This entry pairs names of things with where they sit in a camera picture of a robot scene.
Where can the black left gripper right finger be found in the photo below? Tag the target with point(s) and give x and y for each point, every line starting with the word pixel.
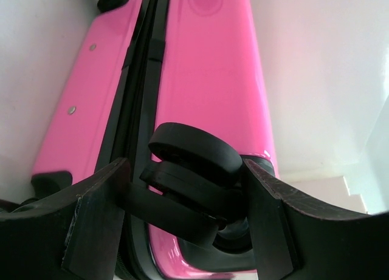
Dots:
pixel 296 236

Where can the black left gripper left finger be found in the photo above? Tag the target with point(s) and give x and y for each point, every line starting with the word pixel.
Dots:
pixel 72 234

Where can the pink suitcase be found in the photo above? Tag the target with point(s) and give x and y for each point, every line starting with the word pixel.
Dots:
pixel 176 88

